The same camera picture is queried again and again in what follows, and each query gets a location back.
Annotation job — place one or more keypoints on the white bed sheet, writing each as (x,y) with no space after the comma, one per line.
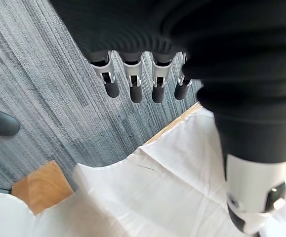
(157,192)

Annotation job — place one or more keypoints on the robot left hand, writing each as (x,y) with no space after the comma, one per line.
(231,61)

